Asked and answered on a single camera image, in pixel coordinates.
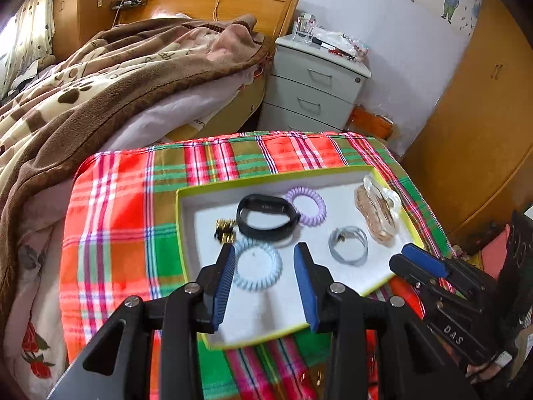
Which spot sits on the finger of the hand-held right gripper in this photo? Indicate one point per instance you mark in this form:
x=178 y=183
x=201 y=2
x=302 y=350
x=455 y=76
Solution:
x=424 y=261
x=410 y=274

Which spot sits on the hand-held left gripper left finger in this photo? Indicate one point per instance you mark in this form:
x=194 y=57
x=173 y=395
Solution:
x=222 y=291

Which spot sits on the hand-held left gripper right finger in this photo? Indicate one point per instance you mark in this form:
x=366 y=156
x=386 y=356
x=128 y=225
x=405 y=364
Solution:
x=306 y=291

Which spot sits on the white tray green rim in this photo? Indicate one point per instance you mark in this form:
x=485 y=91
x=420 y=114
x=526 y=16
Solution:
x=266 y=316

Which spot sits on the small gold black clip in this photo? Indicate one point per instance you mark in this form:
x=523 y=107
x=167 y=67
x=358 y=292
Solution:
x=225 y=231

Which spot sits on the pink hair claw clip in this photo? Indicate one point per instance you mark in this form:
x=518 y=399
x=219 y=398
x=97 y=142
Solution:
x=374 y=212

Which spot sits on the black wristband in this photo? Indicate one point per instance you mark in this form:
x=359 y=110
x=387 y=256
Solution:
x=245 y=221

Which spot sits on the dark cloth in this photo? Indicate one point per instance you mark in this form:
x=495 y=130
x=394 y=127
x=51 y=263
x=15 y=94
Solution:
x=518 y=266

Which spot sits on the colourful plaid cloth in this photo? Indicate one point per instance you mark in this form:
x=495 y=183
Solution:
x=125 y=225

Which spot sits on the large wooden wardrobe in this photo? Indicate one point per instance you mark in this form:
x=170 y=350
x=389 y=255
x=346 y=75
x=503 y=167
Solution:
x=479 y=133

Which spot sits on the orange box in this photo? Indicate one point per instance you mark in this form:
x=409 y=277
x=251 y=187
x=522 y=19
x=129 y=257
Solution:
x=370 y=123

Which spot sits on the pink bed sheet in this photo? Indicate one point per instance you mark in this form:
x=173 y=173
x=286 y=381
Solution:
x=175 y=116

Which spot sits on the white floral duvet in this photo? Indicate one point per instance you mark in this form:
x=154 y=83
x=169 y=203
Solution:
x=37 y=300

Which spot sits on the grey nightstand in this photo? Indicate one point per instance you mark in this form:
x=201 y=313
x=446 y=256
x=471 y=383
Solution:
x=308 y=91

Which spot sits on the brown paw-print blanket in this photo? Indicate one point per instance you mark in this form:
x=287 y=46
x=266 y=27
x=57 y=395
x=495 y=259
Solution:
x=104 y=104

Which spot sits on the clutter of small packets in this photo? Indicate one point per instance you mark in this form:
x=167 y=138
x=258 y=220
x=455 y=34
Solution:
x=341 y=43

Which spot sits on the clear glass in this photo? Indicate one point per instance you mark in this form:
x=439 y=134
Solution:
x=304 y=29

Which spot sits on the wooden headboard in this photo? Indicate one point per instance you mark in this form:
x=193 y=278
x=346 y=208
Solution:
x=258 y=8

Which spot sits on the wooden wardrobe beside window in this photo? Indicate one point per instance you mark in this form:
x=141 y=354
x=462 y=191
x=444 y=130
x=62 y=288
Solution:
x=83 y=4

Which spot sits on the patterned curtain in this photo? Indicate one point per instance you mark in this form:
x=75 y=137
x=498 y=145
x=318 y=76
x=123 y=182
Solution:
x=33 y=29

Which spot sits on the small wall shelf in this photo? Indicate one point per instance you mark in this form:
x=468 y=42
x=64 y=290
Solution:
x=129 y=2

